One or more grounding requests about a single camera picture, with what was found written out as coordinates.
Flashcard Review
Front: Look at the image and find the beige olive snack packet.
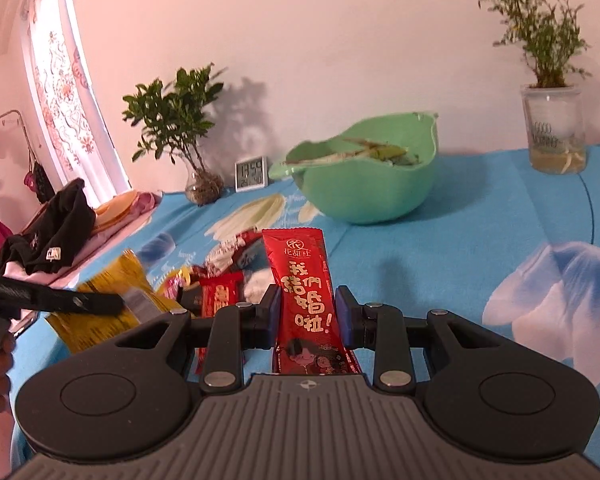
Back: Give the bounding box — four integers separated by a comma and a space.
286, 137, 381, 165

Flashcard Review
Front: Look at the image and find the yellow snack packet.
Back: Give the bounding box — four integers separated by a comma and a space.
45, 250, 186, 356

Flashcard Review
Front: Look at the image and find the red and white printed packet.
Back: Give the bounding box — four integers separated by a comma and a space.
205, 230, 267, 281

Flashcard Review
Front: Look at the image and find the thin plant in clear pot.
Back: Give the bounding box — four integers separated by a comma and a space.
477, 0, 592, 176

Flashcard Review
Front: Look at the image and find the black cloth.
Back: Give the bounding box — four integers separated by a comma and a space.
0, 177, 97, 277

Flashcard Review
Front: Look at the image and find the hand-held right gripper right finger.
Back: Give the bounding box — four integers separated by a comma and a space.
335, 286, 502, 393

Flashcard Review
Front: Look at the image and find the green plastic bowl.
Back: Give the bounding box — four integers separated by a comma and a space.
269, 111, 440, 225

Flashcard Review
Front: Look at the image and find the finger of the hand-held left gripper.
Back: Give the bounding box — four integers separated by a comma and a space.
0, 281, 127, 317

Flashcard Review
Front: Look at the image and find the clear packet with red label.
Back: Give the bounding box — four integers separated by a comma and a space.
197, 272, 245, 320

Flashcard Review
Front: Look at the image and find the yellow folded cloth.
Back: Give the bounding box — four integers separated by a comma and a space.
92, 190, 142, 233

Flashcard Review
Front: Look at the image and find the floral curtain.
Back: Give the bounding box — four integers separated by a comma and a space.
20, 0, 132, 197

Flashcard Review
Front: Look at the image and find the pink folded cloth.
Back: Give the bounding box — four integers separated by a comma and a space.
60, 191, 164, 271

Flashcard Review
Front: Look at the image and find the leafy plant in glass vase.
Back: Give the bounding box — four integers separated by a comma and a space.
122, 62, 227, 206

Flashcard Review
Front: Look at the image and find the long bright red snack packet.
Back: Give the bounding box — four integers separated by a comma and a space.
261, 227, 366, 376

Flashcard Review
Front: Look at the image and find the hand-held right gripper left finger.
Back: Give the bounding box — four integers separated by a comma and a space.
112, 284, 283, 395

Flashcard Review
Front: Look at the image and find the blue floral tablecloth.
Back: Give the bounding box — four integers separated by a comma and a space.
10, 135, 600, 466

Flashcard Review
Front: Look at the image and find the small pink and yellow packet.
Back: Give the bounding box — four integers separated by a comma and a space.
162, 267, 193, 302

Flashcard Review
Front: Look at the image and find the white clothes rack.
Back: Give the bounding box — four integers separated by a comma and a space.
0, 109, 37, 201

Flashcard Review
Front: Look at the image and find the green snack packet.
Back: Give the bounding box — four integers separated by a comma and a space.
360, 140, 423, 167

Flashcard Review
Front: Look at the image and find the white digital clock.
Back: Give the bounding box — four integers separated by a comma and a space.
235, 156, 269, 193

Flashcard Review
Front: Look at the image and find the dark hanging bag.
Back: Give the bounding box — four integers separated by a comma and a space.
24, 160, 57, 204

